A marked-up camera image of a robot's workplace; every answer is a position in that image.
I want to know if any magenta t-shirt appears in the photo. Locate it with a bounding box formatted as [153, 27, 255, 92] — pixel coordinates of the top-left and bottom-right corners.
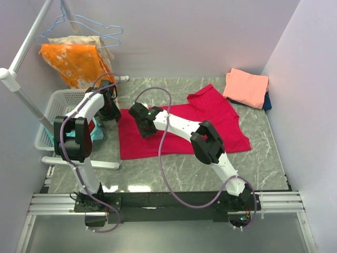
[118, 84, 251, 160]

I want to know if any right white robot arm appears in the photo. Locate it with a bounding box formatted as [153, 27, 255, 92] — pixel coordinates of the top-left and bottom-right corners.
[128, 102, 253, 210]

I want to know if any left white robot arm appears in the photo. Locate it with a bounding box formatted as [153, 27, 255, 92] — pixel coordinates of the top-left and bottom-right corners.
[53, 80, 121, 212]

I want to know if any teal t-shirt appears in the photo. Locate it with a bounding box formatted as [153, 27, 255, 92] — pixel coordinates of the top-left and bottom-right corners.
[64, 113, 104, 141]

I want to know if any orange tie-dye cloth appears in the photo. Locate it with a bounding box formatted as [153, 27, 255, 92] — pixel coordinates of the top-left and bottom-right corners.
[39, 44, 115, 89]

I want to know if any white plastic laundry basket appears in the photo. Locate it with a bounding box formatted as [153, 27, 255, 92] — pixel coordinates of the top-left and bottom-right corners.
[35, 89, 86, 151]

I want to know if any beige cloth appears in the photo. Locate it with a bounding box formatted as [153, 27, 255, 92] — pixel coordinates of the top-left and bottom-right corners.
[48, 35, 114, 72]

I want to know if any white clothes rack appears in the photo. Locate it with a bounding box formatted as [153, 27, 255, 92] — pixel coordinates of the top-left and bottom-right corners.
[0, 0, 130, 170]

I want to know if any folded salmon t-shirt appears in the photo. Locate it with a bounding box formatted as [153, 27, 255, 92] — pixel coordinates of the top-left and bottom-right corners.
[223, 68, 269, 109]

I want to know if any folded navy t-shirt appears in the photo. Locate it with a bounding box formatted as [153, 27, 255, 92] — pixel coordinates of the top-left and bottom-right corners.
[228, 92, 272, 111]

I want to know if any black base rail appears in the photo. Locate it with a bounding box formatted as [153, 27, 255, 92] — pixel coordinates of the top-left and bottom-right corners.
[74, 190, 261, 226]

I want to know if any aluminium frame rail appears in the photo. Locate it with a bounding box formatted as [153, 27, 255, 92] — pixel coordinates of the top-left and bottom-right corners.
[15, 191, 318, 252]

